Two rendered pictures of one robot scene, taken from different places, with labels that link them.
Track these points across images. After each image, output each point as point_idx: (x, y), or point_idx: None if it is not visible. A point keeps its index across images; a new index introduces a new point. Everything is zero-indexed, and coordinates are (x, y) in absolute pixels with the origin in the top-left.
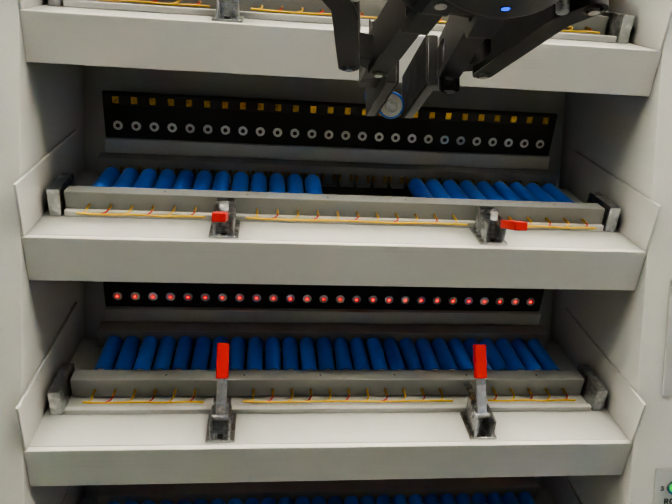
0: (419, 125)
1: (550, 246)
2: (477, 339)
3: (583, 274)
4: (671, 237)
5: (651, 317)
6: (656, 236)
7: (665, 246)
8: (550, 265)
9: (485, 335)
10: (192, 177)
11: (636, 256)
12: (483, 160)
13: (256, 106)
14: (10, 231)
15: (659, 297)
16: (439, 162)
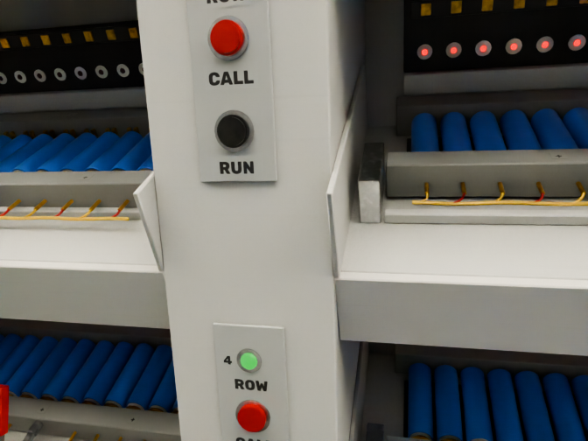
0: (20, 58)
1: (16, 258)
2: (136, 342)
3: (80, 303)
4: (203, 246)
5: (190, 384)
6: (174, 243)
7: (194, 262)
8: (21, 289)
9: (143, 338)
10: None
11: (148, 278)
12: (117, 98)
13: None
14: None
15: (199, 352)
16: (64, 106)
